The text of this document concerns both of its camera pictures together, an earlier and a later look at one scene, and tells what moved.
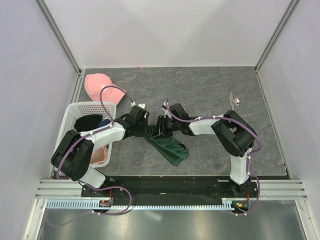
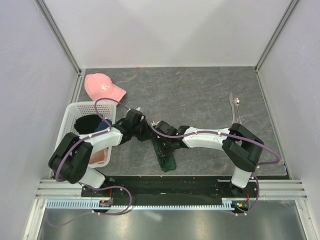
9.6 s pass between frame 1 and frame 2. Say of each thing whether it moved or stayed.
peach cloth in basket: stayed
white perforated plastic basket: stayed
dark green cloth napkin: moved
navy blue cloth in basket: stayed
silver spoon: stayed
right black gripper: moved
